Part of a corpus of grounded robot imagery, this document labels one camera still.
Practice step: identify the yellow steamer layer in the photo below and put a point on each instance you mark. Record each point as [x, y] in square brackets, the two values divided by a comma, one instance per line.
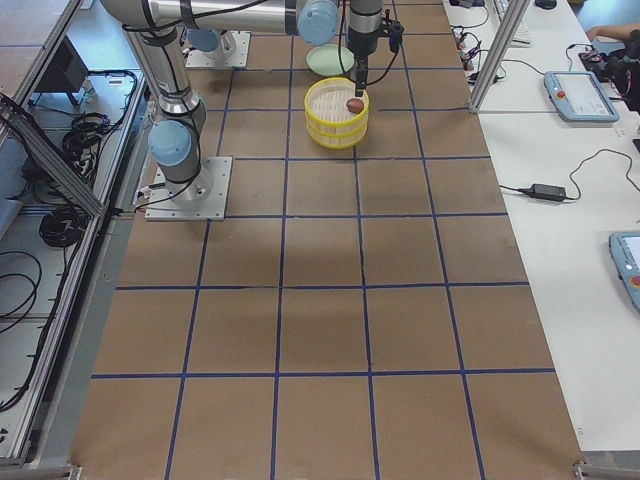
[337, 141]
[327, 112]

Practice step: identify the black power adapter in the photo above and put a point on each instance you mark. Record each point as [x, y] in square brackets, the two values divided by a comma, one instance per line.
[545, 192]

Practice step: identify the brown bun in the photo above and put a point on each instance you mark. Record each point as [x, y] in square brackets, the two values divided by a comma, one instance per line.
[355, 105]

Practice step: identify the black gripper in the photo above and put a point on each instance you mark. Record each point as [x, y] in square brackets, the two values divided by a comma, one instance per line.
[361, 38]

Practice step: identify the aluminium frame post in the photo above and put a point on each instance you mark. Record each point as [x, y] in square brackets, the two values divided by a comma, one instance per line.
[512, 18]

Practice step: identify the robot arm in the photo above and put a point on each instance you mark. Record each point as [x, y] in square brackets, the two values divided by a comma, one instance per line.
[152, 27]
[215, 42]

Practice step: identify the light green plate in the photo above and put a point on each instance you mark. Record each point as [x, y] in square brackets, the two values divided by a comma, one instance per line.
[330, 60]

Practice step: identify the blue teach pendant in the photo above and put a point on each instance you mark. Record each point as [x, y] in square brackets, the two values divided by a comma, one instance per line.
[624, 250]
[579, 97]

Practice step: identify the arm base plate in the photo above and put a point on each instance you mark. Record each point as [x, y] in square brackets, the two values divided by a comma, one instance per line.
[197, 60]
[204, 199]

